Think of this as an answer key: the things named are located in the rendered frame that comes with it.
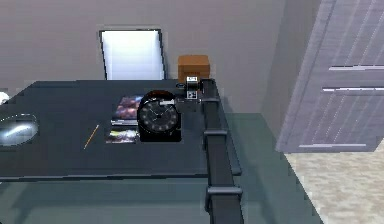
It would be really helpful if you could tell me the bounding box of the yellow pencil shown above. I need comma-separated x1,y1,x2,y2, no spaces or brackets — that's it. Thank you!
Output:
82,124,101,150

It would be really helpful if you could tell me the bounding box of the orange-brown box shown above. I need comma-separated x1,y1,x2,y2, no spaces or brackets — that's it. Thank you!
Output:
177,54,211,85

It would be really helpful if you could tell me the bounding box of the grey panelled door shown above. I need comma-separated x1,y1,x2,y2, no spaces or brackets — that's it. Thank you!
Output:
275,0,384,154

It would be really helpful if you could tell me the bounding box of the book with yellow-dark cover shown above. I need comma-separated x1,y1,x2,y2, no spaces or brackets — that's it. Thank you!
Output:
105,128,141,145

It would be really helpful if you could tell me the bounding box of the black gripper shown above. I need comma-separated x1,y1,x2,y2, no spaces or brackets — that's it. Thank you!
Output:
158,82,202,113

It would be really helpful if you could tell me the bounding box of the dark grey table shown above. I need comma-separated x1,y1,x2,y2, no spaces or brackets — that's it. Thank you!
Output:
0,79,242,183

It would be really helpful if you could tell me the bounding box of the black round alarm clock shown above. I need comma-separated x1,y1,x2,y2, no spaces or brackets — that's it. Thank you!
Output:
136,89,183,143

